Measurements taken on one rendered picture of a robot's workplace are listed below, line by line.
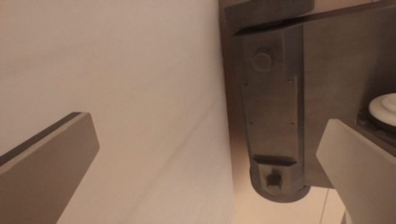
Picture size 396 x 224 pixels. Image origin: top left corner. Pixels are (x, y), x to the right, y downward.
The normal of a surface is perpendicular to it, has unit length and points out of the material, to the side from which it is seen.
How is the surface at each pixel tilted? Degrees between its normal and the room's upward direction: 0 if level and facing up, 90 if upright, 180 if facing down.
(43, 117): 90
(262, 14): 2
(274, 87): 0
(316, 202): 0
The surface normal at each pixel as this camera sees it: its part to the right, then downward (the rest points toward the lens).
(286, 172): -0.39, 0.48
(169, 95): 0.91, 0.07
